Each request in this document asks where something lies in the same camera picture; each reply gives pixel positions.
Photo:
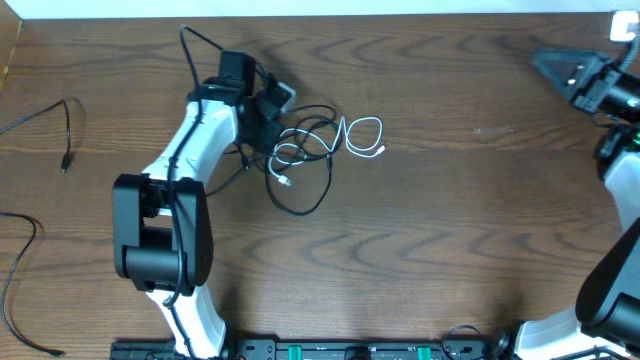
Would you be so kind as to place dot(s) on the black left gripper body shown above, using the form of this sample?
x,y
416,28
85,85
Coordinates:
x,y
263,132

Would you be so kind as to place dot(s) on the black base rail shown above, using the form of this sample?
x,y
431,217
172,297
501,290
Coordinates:
x,y
461,342

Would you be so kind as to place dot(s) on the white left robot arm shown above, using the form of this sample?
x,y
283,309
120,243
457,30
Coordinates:
x,y
163,239

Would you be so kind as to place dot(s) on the cardboard side panel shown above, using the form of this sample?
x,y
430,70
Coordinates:
x,y
10,28

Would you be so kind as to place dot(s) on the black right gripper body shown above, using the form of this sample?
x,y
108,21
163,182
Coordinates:
x,y
607,90

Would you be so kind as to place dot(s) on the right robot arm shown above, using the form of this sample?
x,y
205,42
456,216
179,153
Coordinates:
x,y
603,323

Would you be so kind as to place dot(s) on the clear tape piece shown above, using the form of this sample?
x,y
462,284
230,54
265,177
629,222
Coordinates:
x,y
494,131

